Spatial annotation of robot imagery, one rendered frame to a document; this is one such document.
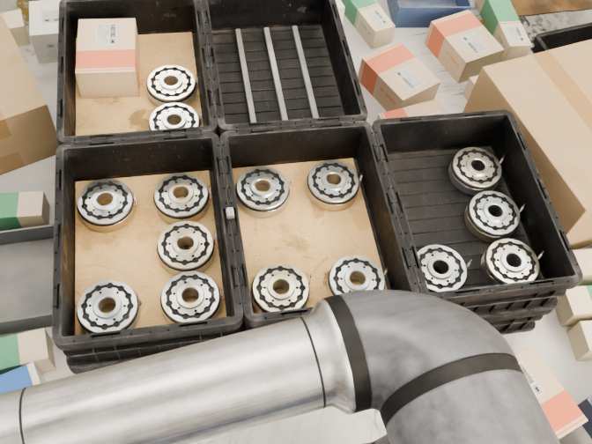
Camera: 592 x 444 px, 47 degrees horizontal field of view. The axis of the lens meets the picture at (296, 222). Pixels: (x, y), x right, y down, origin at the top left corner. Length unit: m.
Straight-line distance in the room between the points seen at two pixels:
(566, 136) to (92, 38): 1.01
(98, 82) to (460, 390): 1.14
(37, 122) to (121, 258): 0.39
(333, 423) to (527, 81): 0.84
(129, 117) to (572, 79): 0.97
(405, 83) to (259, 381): 1.23
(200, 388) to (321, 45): 1.21
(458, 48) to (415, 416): 1.38
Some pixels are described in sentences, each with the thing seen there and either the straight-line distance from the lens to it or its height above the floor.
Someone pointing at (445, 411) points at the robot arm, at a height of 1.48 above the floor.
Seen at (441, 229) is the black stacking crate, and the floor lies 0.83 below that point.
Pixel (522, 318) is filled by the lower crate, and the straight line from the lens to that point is 1.41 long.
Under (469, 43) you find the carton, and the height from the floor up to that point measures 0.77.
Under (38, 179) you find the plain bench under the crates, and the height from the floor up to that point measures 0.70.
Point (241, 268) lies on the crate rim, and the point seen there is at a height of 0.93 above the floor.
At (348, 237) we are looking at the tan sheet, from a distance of 1.31.
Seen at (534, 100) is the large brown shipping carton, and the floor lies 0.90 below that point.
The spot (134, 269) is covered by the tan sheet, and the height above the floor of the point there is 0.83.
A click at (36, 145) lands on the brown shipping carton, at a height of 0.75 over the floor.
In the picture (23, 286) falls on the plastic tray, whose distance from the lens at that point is 1.44.
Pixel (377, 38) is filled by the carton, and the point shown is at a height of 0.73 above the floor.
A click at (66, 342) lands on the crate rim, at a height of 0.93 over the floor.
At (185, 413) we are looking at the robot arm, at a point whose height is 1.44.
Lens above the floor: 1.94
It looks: 58 degrees down
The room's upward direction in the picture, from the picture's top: 9 degrees clockwise
